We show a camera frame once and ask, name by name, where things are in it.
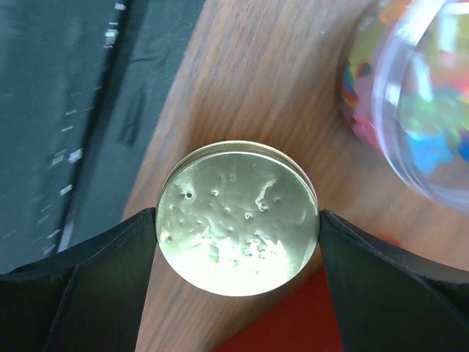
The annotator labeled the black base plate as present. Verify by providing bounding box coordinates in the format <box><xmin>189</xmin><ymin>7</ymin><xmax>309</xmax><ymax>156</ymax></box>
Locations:
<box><xmin>1</xmin><ymin>1</ymin><xmax>203</xmax><ymax>273</ymax></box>

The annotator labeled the red lollipop tin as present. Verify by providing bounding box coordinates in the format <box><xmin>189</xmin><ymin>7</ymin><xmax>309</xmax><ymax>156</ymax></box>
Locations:
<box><xmin>216</xmin><ymin>247</ymin><xmax>344</xmax><ymax>352</ymax></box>

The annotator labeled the clear glass jar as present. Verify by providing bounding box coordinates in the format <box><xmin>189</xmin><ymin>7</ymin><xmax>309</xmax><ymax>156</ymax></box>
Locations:
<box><xmin>339</xmin><ymin>1</ymin><xmax>468</xmax><ymax>212</ymax></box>

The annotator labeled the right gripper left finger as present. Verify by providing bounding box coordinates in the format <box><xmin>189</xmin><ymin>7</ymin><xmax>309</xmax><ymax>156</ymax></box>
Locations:
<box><xmin>1</xmin><ymin>208</ymin><xmax>157</xmax><ymax>351</ymax></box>

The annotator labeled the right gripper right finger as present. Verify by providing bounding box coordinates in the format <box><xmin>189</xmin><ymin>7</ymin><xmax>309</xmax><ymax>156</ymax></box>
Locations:
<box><xmin>319</xmin><ymin>210</ymin><xmax>468</xmax><ymax>351</ymax></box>

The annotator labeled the gold round lid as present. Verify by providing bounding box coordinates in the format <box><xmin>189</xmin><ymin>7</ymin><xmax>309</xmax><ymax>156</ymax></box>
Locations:
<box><xmin>155</xmin><ymin>140</ymin><xmax>320</xmax><ymax>297</ymax></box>

